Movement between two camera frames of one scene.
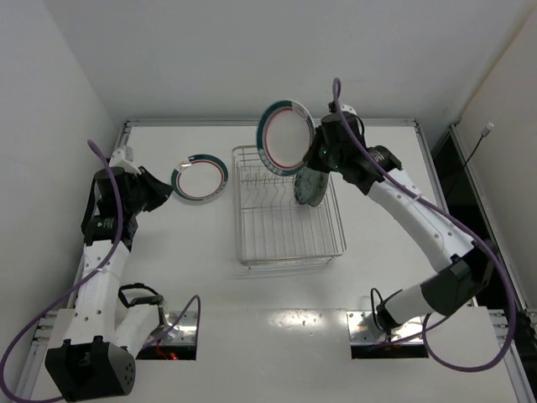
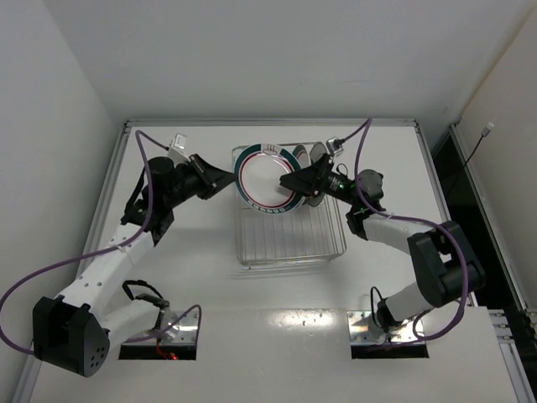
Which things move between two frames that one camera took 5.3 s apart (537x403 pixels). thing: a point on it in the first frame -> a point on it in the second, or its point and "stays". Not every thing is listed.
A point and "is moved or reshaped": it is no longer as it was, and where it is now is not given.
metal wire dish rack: (273, 229) stays
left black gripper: (145, 187) -> (202, 176)
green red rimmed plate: (200, 178) is moved or reshaped
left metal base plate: (177, 327) stays
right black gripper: (318, 148) -> (320, 175)
